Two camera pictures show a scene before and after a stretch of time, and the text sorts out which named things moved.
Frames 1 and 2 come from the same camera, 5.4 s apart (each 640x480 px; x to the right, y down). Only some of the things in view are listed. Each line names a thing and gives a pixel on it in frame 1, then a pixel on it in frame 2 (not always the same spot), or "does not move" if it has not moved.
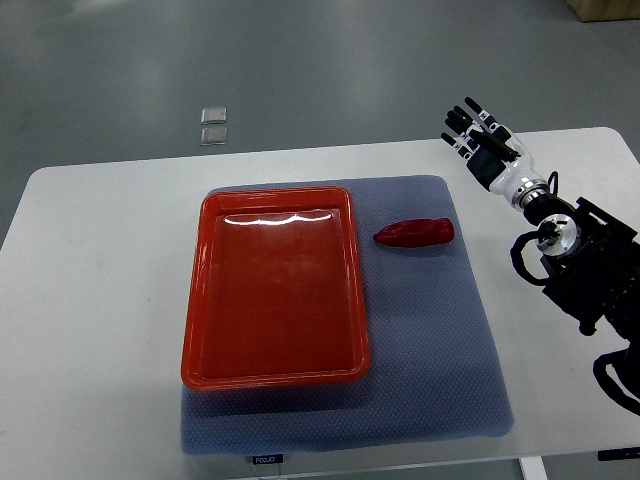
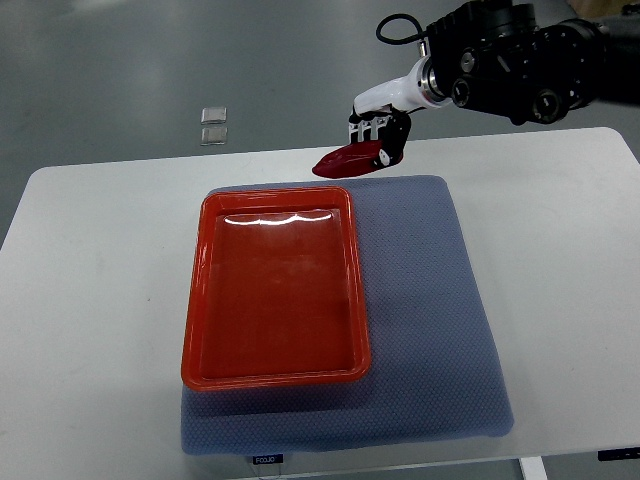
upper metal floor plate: (213, 115) does not move
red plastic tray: (275, 294) does not move
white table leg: (533, 468) does not move
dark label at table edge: (619, 454) does not move
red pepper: (416, 232) to (349, 160)
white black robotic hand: (494, 156) to (381, 112)
